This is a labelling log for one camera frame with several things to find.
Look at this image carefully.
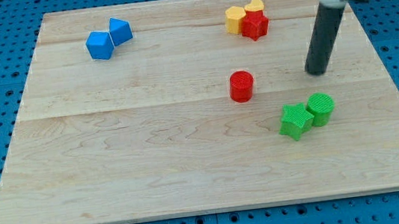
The wooden board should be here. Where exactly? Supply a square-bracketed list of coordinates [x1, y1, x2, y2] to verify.
[0, 0, 399, 224]

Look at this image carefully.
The green star block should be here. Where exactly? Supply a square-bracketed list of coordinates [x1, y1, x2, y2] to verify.
[279, 103, 314, 141]

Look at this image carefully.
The blue cube block right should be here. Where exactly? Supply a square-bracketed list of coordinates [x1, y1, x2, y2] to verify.
[109, 18, 133, 46]

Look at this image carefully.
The red cylinder block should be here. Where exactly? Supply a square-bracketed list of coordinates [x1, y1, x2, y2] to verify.
[229, 70, 254, 103]

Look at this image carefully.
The red star block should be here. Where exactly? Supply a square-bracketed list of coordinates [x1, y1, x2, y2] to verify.
[242, 10, 269, 41]

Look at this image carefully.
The yellow hexagon block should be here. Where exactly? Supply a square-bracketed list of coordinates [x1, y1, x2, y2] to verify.
[225, 6, 246, 34]

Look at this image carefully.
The green cylinder block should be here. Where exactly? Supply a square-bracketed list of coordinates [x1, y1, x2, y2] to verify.
[306, 92, 335, 127]

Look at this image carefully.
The blue cube block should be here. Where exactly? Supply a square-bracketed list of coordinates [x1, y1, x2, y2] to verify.
[109, 18, 133, 46]
[85, 31, 115, 60]

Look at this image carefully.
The yellow heart block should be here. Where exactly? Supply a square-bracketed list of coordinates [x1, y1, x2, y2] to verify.
[244, 0, 264, 13]

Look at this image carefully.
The blue cube block left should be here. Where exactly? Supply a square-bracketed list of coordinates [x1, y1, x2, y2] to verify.
[85, 31, 115, 60]

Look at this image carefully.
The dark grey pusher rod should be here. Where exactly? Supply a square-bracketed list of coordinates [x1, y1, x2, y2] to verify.
[305, 3, 345, 76]

